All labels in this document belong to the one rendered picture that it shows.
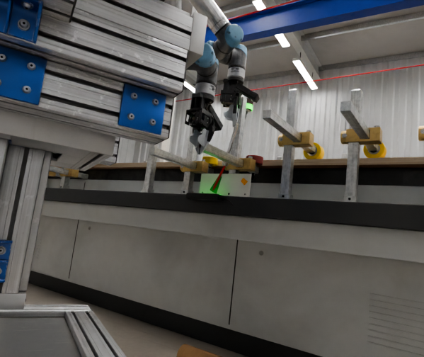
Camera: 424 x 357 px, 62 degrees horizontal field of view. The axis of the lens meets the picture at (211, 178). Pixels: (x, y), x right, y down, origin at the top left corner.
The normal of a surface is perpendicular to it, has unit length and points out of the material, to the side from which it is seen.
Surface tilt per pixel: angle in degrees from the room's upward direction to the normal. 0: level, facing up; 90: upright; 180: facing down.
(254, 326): 90
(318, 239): 90
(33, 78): 90
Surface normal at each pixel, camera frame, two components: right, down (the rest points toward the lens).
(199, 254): -0.55, -0.18
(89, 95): 0.48, -0.07
